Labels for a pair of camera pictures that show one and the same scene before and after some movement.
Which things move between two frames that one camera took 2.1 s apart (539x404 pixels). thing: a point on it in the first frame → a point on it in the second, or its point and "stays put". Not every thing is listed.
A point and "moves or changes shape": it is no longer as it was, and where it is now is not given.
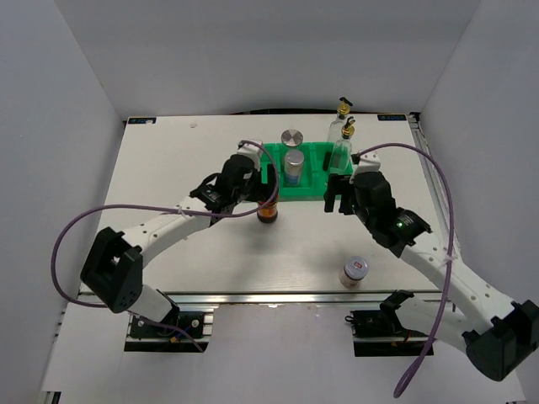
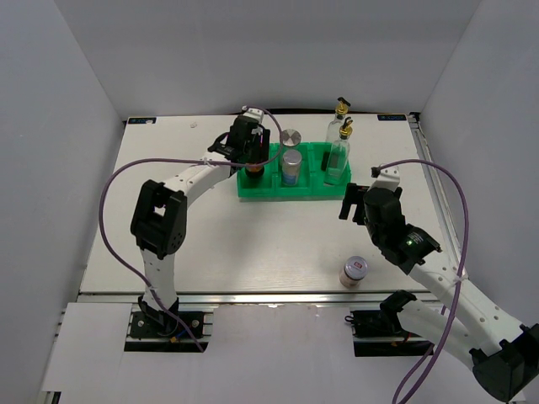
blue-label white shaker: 293,167 stays put
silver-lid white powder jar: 291,137 stays put
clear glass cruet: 342,159 stays put
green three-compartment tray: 316,167 stays put
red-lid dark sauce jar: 267,213 moves or changes shape
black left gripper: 264,191 → 260,152
